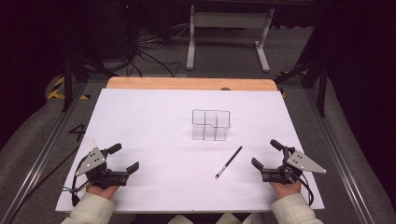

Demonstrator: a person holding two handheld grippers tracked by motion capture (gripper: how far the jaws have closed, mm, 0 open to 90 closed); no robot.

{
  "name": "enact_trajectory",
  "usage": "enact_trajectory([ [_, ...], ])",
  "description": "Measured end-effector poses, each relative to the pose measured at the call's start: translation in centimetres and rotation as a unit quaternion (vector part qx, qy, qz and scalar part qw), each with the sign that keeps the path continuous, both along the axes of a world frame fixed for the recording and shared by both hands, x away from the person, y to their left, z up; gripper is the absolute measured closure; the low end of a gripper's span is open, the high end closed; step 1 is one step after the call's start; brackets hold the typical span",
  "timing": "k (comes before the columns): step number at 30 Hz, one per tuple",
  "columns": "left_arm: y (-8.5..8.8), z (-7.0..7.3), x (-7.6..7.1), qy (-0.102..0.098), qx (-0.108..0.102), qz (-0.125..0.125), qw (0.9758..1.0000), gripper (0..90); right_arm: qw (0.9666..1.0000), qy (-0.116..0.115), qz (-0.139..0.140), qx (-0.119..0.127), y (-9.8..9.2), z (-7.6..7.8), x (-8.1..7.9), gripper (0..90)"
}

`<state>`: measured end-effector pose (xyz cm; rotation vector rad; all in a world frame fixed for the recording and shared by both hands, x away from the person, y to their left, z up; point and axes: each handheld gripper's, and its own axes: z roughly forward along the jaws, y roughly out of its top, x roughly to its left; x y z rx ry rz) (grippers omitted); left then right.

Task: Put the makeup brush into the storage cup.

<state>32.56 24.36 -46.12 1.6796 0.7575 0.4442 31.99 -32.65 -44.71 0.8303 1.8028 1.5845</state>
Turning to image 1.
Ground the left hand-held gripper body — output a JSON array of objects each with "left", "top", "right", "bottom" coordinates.
[{"left": 75, "top": 147, "right": 130, "bottom": 189}]

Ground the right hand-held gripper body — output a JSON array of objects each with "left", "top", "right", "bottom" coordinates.
[{"left": 261, "top": 146, "right": 328, "bottom": 186}]

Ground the black makeup brush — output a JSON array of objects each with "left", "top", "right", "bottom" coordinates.
[{"left": 214, "top": 146, "right": 243, "bottom": 180}]

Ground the clear acrylic organizer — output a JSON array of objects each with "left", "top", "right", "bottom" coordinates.
[{"left": 191, "top": 108, "right": 232, "bottom": 142}]

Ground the person's left hand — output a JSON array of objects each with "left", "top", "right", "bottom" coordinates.
[{"left": 86, "top": 183, "right": 120, "bottom": 201}]

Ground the person's right hand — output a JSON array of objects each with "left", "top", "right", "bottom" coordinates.
[{"left": 269, "top": 180, "right": 303, "bottom": 200}]

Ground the black tape floor mark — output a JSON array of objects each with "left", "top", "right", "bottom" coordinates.
[{"left": 68, "top": 123, "right": 88, "bottom": 143}]

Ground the white table mat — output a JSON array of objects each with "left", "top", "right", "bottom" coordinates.
[{"left": 55, "top": 88, "right": 326, "bottom": 215}]

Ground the black tripod stand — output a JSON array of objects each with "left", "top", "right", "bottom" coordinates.
[
  {"left": 274, "top": 57, "right": 332, "bottom": 118},
  {"left": 60, "top": 43, "right": 120, "bottom": 113}
]

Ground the yellow black hazard tape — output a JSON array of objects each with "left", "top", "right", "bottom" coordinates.
[
  {"left": 276, "top": 64, "right": 310, "bottom": 98},
  {"left": 46, "top": 76, "right": 92, "bottom": 101}
]

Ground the wooden table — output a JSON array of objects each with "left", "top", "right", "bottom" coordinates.
[{"left": 106, "top": 77, "right": 278, "bottom": 92}]

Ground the dark equipment box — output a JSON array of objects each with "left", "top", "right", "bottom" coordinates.
[{"left": 98, "top": 0, "right": 142, "bottom": 61}]

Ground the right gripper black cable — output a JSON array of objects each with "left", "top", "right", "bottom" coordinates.
[{"left": 292, "top": 173, "right": 315, "bottom": 207}]

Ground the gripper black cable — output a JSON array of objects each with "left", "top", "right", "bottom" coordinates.
[
  {"left": 292, "top": 173, "right": 315, "bottom": 207},
  {"left": 60, "top": 158, "right": 91, "bottom": 208}
]

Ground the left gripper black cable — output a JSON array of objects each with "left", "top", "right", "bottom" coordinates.
[{"left": 60, "top": 158, "right": 91, "bottom": 208}]

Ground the aluminium floor rail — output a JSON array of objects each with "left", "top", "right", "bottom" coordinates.
[
  {"left": 303, "top": 87, "right": 379, "bottom": 224},
  {"left": 0, "top": 81, "right": 91, "bottom": 224}
]

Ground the long black floor cable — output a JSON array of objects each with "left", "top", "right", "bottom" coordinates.
[{"left": 7, "top": 147, "right": 80, "bottom": 224}]

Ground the bundle of floor cables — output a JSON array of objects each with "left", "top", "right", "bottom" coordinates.
[{"left": 128, "top": 22, "right": 191, "bottom": 78}]

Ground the white metal stand frame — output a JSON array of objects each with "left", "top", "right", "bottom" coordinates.
[{"left": 185, "top": 4, "right": 276, "bottom": 73}]

